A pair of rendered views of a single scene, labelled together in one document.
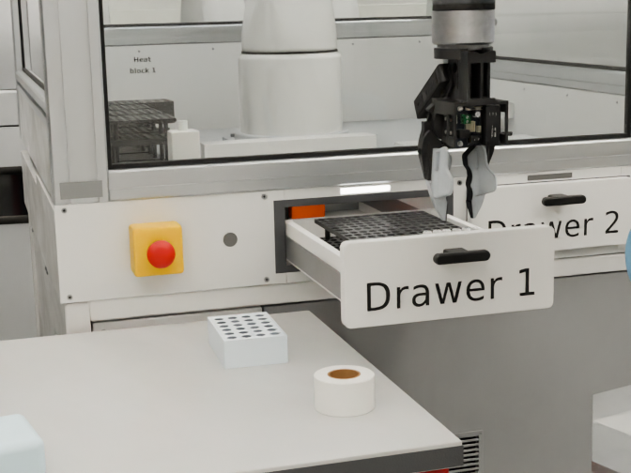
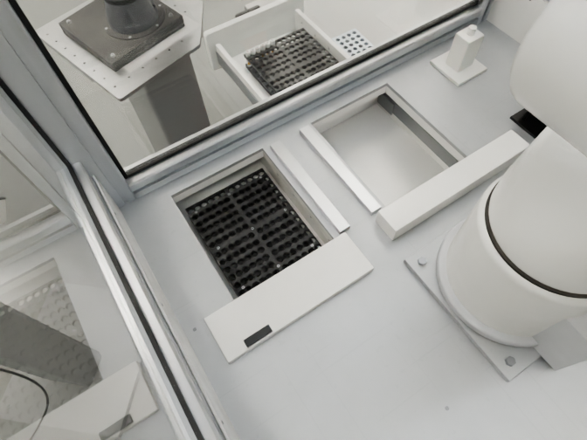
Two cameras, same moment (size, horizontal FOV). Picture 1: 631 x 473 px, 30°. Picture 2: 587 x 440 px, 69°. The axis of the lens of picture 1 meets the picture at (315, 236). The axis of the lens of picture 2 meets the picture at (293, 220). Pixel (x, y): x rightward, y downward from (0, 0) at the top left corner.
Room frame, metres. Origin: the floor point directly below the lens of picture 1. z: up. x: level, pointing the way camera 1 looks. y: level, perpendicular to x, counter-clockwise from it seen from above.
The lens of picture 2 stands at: (2.46, -0.34, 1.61)
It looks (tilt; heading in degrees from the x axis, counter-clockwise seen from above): 61 degrees down; 166
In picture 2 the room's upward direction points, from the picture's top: 3 degrees counter-clockwise
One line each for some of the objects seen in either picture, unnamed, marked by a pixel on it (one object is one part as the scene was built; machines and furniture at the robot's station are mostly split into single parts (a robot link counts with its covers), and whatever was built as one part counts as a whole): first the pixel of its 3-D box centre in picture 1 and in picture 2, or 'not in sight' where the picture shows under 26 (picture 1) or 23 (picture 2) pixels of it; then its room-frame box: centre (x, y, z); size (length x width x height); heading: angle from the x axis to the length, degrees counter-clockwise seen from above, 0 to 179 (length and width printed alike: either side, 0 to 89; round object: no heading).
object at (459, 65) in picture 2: not in sight; (465, 48); (1.83, 0.20, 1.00); 0.09 x 0.08 x 0.10; 16
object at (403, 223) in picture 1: (394, 249); not in sight; (1.67, -0.11, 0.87); 0.22 x 0.18 x 0.06; 16
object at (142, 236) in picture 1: (156, 249); not in sight; (1.67, 0.23, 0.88); 0.07 x 0.05 x 0.07; 106
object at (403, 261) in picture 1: (449, 275); not in sight; (1.48, -0.17, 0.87); 0.29 x 0.02 x 0.11; 106
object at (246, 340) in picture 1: (246, 339); not in sight; (1.53, 0.10, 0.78); 0.12 x 0.08 x 0.04; 15
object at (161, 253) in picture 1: (160, 253); not in sight; (1.64, 0.22, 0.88); 0.04 x 0.03 x 0.04; 106
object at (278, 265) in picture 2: not in sight; (254, 236); (2.06, -0.33, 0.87); 0.22 x 0.18 x 0.06; 16
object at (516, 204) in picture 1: (551, 216); not in sight; (1.87, -0.38, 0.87); 0.29 x 0.02 x 0.11; 106
